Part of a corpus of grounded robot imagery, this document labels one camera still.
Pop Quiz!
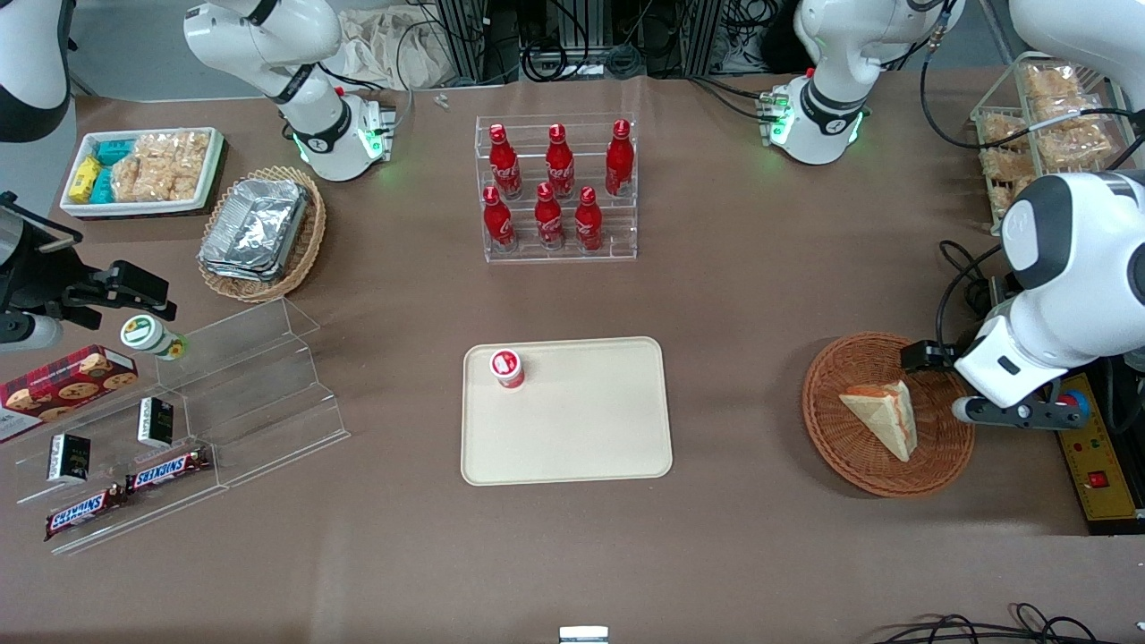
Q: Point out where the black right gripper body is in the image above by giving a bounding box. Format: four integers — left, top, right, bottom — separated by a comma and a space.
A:
0, 191, 101, 316

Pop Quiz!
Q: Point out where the triangle sandwich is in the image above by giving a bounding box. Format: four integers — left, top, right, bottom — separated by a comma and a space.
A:
838, 379, 919, 463

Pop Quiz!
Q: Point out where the round brown wicker basket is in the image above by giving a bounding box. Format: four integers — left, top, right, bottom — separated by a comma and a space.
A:
801, 332, 977, 498

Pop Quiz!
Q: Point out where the white rectangular snack tray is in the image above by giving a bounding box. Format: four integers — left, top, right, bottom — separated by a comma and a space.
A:
59, 126, 225, 219

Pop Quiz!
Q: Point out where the oval tan wicker basket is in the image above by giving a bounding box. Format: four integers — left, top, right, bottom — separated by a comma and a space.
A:
196, 165, 327, 304

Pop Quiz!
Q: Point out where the beige plastic tray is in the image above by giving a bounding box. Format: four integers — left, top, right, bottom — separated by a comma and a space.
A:
460, 336, 674, 487

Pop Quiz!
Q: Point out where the green-lid white jar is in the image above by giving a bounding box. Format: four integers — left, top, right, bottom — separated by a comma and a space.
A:
120, 314, 190, 362

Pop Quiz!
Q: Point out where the red plaid cookie box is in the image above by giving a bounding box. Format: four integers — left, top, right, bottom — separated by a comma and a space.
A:
0, 344, 140, 445

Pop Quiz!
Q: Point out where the clear bag of rice crackers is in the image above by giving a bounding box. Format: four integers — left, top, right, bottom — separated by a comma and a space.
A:
111, 157, 203, 203
132, 131, 212, 169

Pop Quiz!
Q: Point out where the yellow snack packet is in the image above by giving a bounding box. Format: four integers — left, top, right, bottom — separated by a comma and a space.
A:
69, 156, 105, 198

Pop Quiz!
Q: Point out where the small black box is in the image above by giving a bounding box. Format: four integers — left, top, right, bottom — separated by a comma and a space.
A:
46, 433, 93, 485
136, 396, 176, 449

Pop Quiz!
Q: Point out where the stack of foil trays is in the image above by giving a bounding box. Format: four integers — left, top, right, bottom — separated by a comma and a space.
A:
199, 176, 310, 284

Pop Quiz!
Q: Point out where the yellow control box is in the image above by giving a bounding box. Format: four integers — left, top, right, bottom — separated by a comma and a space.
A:
1054, 370, 1145, 537

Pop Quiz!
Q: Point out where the clear acrylic step shelf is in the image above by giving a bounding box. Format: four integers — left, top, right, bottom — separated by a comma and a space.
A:
13, 297, 351, 556

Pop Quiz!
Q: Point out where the Snickers bar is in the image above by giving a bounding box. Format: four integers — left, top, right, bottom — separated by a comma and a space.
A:
124, 446, 214, 496
44, 485, 128, 543

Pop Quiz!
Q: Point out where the bagged fried snack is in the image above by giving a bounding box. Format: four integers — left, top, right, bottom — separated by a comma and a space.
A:
1023, 63, 1085, 123
979, 148, 1040, 186
1036, 120, 1115, 168
979, 114, 1031, 149

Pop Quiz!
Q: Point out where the beige cloth bag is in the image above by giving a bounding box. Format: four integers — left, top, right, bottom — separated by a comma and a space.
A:
338, 4, 459, 91

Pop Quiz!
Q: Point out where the red cola bottle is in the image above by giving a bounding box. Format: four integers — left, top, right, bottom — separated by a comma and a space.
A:
534, 182, 566, 250
573, 185, 604, 252
605, 119, 635, 198
545, 123, 576, 199
488, 123, 523, 200
482, 185, 516, 253

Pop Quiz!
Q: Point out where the clear acrylic bottle rack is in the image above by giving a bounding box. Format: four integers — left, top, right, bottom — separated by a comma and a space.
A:
473, 114, 639, 264

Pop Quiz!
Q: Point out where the red-lid white cup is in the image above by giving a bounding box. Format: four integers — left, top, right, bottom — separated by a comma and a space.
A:
488, 348, 527, 392

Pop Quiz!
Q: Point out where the black equipment rack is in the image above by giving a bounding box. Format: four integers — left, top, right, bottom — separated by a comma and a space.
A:
429, 0, 810, 86

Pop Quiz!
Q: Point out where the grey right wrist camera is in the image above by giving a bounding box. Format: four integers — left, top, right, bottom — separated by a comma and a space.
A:
0, 313, 64, 352

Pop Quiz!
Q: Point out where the black cable loop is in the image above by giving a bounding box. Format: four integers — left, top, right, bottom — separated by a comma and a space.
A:
934, 238, 1016, 352

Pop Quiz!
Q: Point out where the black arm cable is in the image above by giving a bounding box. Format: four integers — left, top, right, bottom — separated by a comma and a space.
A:
918, 18, 1145, 153

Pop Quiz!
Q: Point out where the white wire rack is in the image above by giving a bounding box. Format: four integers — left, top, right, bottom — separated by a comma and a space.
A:
970, 51, 1145, 239

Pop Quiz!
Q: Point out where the black cable bundle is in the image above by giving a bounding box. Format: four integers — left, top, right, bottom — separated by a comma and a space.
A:
872, 602, 1145, 644

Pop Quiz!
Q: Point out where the black base cable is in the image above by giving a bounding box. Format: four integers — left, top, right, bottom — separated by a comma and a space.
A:
687, 74, 781, 123
315, 18, 466, 137

